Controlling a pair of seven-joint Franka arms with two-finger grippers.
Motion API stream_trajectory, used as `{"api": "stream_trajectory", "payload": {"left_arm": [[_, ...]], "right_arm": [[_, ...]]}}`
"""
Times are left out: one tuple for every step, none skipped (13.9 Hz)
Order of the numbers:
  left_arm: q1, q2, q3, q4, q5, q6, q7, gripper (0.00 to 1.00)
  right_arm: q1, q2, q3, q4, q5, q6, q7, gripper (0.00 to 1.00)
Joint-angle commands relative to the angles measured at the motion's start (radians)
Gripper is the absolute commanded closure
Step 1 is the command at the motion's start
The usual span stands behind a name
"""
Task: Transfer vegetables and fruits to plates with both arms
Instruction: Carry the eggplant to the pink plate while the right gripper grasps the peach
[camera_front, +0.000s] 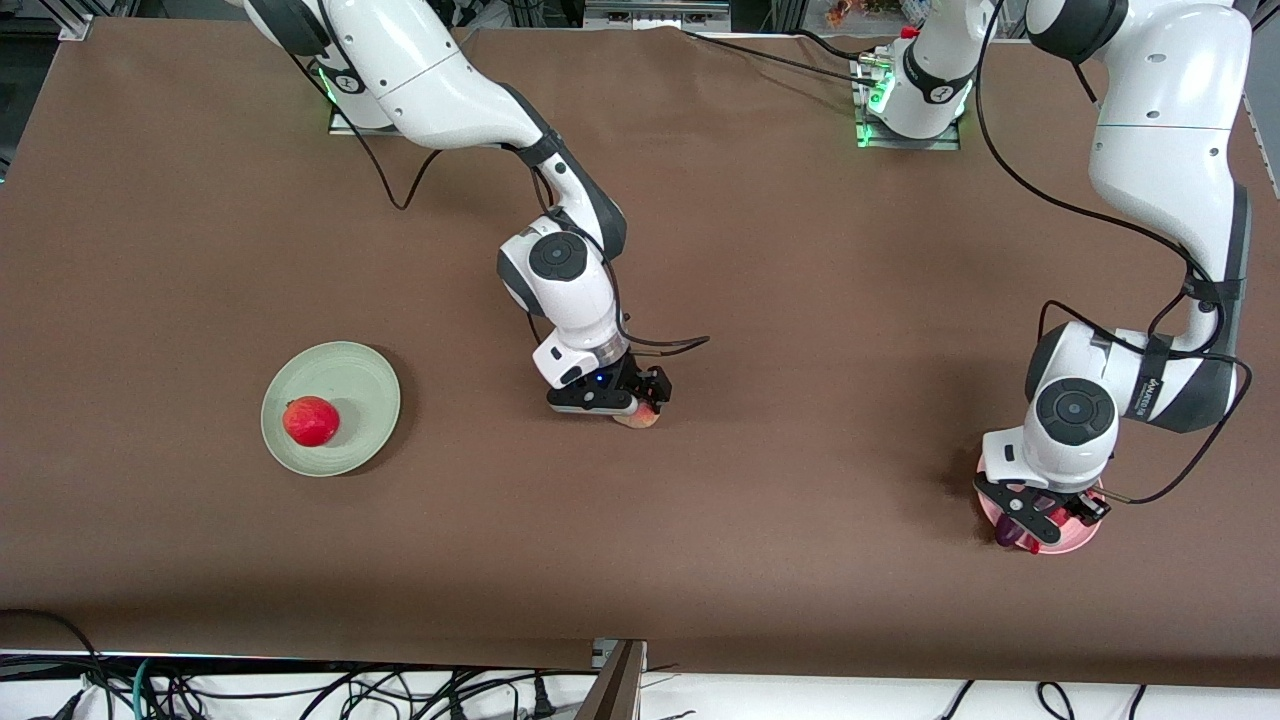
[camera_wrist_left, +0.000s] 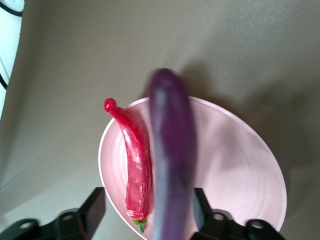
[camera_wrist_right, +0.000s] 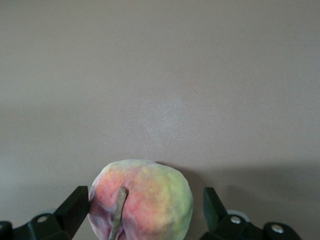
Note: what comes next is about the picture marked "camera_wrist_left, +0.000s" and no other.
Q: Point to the purple eggplant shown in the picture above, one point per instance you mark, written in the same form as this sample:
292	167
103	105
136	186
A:
172	137

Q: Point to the pink plate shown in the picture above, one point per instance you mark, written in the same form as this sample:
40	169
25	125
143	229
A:
237	162

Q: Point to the large table cover sheet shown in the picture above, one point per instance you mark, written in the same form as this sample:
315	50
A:
225	37

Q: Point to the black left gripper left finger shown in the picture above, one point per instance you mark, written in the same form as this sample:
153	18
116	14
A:
92	215

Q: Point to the red chili pepper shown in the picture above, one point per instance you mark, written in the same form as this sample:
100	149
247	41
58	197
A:
138	170

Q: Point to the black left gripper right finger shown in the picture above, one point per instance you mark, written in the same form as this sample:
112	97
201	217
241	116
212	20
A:
215	225

